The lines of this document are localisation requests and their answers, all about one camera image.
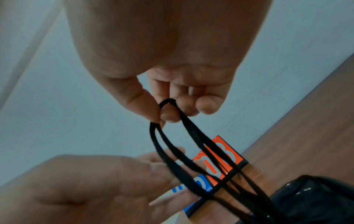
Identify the person's right hand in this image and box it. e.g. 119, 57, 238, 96
62, 0, 273, 128

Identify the person's left hand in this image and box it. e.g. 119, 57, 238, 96
0, 146, 207, 224

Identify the black elastic band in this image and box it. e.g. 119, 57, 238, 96
149, 98, 280, 224

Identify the black plastic tray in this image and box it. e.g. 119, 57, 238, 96
270, 174, 354, 224

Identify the blue and red flip scoreboard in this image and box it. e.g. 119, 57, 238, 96
171, 135, 249, 218

